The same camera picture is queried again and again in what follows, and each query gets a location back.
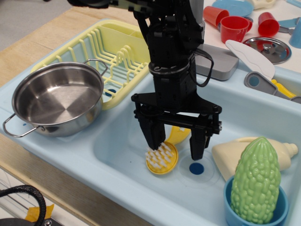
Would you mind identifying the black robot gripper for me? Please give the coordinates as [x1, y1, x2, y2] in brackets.
[132, 58, 222, 161]

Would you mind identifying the yellow toy dish brush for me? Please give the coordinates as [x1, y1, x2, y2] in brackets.
[145, 126, 191, 175]

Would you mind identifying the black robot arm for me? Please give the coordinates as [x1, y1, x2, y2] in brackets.
[70, 0, 222, 160]

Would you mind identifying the stainless steel pot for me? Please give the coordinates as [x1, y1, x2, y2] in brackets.
[2, 59, 108, 138]

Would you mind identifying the steel pot lid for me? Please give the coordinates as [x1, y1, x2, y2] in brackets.
[243, 37, 292, 65]

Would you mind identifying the cream toy detergent bottle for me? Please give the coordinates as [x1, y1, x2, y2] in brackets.
[212, 137, 299, 181]

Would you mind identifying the light blue toy sink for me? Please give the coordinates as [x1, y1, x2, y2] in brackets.
[14, 63, 301, 226]

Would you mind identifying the grey toy faucet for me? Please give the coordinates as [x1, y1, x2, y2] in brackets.
[190, 0, 239, 81]

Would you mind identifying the green bumpy toy gourd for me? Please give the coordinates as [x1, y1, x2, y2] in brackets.
[230, 137, 281, 224]

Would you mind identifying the blue plastic cup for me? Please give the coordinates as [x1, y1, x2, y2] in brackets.
[223, 176, 289, 226]

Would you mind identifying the yellow plastic dish rack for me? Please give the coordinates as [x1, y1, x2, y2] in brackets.
[31, 19, 150, 110]

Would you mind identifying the white toy knife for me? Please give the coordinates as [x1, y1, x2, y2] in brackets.
[225, 40, 276, 81]

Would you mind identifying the yellow toy utensil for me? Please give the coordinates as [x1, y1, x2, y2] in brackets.
[271, 79, 296, 98]

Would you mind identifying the red cup front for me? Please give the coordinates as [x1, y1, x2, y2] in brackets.
[220, 16, 253, 43]

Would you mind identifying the red cup lying left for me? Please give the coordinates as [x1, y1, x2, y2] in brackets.
[203, 6, 230, 27]

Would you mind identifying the blue plastic plate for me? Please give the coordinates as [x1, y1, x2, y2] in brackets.
[212, 0, 254, 17]

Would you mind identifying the red cup right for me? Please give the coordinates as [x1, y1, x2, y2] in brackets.
[258, 12, 280, 37]

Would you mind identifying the light blue cup edge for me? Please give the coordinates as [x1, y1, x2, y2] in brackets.
[289, 19, 301, 48]

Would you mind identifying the cream toy item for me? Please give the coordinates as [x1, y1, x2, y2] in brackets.
[248, 0, 276, 9]

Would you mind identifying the blue toy utensil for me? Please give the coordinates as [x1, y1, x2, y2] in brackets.
[278, 17, 301, 28]

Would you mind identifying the yellow tape piece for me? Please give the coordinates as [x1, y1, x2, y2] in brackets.
[25, 204, 55, 223]

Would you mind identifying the grey toy utensil handle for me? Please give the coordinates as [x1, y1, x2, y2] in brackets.
[244, 72, 301, 104]

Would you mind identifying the black braided cable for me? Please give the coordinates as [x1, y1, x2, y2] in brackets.
[0, 185, 47, 226]

